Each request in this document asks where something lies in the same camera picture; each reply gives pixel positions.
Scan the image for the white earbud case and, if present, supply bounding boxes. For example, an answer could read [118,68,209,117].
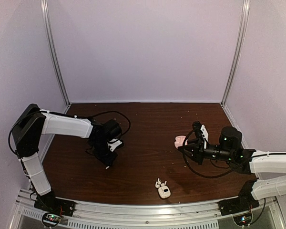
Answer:
[157,186,171,199]

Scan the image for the pink earbud case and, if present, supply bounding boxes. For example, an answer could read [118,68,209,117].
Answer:
[174,135,186,148]

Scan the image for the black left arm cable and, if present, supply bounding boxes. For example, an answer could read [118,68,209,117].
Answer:
[90,111,131,139]

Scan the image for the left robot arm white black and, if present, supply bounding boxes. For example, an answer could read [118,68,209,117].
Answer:
[8,104,123,212]

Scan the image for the aluminium right corner post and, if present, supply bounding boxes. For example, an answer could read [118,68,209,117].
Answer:
[221,0,250,107]

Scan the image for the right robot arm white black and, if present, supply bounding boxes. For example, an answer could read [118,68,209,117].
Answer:
[174,122,286,211]

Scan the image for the right base circuit board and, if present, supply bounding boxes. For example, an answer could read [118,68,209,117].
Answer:
[233,214,253,227]

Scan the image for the left base circuit board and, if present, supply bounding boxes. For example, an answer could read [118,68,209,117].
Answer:
[41,212,62,227]

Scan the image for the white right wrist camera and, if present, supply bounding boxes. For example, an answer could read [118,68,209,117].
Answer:
[192,121,209,149]

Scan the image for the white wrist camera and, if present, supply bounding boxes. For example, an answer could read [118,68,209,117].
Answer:
[192,121,209,149]
[108,139,124,152]

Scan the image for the base circuit board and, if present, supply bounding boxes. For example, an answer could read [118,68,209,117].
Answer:
[233,214,253,227]
[41,212,62,227]

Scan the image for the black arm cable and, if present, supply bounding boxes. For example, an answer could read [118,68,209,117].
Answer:
[90,111,131,139]
[182,128,244,178]

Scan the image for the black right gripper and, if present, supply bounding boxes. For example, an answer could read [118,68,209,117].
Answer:
[178,138,234,166]

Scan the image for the aluminium front rail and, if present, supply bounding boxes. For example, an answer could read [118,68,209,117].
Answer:
[8,189,286,229]

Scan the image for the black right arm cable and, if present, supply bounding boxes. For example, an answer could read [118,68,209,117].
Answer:
[182,128,244,178]

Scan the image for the aluminium corner post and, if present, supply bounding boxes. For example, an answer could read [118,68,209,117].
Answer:
[221,0,250,107]
[40,0,71,107]

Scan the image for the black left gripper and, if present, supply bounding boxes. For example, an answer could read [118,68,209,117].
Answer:
[92,139,118,167]

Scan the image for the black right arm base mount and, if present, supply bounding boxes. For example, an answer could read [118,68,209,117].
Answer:
[218,197,259,216]

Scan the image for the aluminium left corner post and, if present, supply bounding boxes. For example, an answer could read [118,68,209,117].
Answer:
[40,0,71,107]

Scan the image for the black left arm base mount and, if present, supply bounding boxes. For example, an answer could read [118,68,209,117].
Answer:
[34,196,75,217]

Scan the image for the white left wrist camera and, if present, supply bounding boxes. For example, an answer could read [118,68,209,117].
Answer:
[108,139,124,152]

